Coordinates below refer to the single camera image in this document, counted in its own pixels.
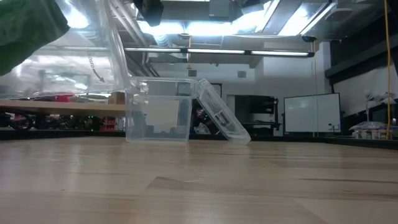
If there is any clear plastic zip bag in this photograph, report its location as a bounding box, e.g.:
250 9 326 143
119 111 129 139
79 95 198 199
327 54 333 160
0 0 133 99

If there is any green bandage roll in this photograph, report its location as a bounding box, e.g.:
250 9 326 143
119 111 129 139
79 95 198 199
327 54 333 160
0 0 71 77

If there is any long ceiling light bar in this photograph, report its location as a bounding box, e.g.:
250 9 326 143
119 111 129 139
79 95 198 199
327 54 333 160
124 46 315 58

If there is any cardboard box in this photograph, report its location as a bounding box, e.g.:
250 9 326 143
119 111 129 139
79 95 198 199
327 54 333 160
107 91 126 105

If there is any clear plastic container lid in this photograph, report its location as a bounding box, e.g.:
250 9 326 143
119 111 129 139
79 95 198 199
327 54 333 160
194 78 252 146

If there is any clear plastic container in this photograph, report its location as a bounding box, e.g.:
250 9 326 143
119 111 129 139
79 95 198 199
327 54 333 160
124 77 200 144

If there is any red storage crate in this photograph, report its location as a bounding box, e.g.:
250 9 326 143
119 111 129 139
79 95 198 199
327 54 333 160
95 117 126 133

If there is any wooden workbench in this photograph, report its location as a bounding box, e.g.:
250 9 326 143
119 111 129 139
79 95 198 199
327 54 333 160
0 98 127 118

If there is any red plastic tray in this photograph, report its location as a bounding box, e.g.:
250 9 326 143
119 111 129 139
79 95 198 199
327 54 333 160
46 94 75 103

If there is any whiteboard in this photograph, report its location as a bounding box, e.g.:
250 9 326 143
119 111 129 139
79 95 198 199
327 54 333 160
284 93 341 134

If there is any clear bag of supplies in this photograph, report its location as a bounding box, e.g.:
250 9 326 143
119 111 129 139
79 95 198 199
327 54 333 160
348 121 389 140

